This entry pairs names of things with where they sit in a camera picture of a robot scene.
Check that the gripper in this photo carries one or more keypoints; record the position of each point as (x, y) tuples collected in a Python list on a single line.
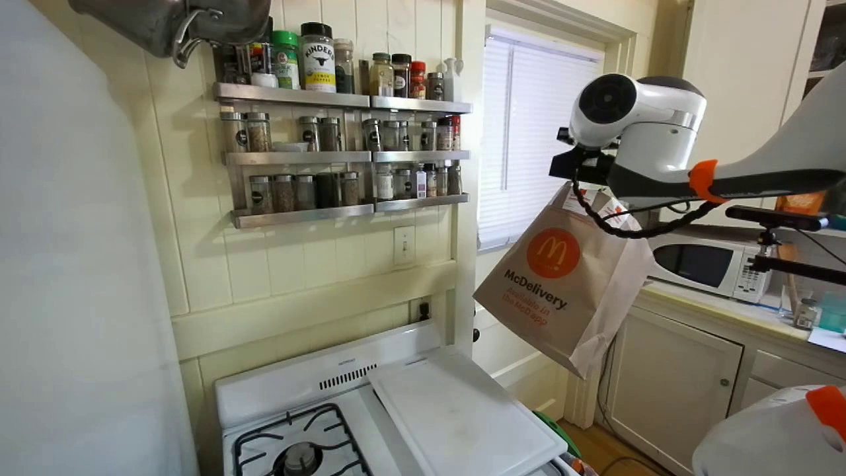
[(581, 165)]

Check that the brown paper bag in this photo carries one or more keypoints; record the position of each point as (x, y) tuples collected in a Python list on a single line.
[(562, 291)]

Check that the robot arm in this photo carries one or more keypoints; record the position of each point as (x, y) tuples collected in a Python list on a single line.
[(667, 132)]

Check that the white gas stove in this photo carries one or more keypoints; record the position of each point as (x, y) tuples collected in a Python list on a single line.
[(310, 377)]

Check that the black stove burner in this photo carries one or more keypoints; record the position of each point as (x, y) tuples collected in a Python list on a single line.
[(301, 456)]

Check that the window with white blinds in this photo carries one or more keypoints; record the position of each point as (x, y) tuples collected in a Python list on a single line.
[(535, 132)]

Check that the white microwave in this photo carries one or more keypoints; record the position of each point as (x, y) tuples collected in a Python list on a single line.
[(700, 264)]

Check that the white ceramic bottle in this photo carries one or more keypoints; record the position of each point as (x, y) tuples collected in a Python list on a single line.
[(451, 80)]

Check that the row of glass spice jars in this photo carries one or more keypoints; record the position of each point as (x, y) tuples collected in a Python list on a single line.
[(304, 193), (410, 135), (418, 182)]

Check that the small silver-lidded spice jar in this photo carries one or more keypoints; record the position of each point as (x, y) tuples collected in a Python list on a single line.
[(435, 87)]

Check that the spice jar with red lid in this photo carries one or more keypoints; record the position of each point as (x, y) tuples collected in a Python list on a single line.
[(418, 80)]

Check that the dark spice jar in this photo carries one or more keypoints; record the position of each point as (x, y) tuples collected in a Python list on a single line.
[(401, 78)]

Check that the yellow spice jar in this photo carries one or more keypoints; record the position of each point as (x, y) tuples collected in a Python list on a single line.
[(381, 78)]

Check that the orange box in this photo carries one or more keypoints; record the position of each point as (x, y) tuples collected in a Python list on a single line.
[(801, 201)]

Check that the cream cabinet door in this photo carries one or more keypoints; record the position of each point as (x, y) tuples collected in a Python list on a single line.
[(667, 390)]

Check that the glass spice jar metal lid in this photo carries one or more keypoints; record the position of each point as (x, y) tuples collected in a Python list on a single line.
[(258, 134), (330, 135), (232, 134), (308, 135)]

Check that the spice jar with tan lid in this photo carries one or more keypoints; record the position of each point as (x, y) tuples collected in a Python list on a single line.
[(344, 66)]

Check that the green round object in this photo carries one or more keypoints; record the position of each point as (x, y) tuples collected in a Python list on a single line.
[(562, 433)]

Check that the small glass jar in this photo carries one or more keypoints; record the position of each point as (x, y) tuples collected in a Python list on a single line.
[(806, 315)]

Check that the white cutting board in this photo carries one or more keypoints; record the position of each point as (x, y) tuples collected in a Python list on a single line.
[(456, 416)]

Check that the large spice bottle black lid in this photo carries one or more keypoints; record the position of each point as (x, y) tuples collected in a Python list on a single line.
[(318, 63)]

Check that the metal spice rack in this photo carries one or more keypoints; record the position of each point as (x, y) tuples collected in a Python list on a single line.
[(297, 158)]

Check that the teal container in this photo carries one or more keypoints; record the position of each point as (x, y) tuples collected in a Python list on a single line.
[(833, 314)]

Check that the cream drawer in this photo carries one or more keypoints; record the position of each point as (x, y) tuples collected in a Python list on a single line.
[(793, 373)]

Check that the white paper sheet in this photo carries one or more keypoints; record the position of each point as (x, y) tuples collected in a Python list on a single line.
[(829, 339)]

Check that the spice bottle with green lid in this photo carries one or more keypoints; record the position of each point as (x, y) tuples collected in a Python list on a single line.
[(285, 61)]

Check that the cluster of small spice bottles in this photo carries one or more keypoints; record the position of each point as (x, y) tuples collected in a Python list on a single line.
[(246, 65)]

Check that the metal pot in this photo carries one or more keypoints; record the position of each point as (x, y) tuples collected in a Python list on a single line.
[(152, 23)]

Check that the white refrigerator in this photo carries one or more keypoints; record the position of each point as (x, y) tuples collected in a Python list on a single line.
[(73, 264)]

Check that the light switch plate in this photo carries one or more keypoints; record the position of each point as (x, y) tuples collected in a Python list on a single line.
[(404, 245)]

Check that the camera on mount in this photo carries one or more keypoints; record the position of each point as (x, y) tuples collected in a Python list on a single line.
[(776, 218)]

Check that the wall socket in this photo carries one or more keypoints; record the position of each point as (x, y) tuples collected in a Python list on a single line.
[(422, 309)]

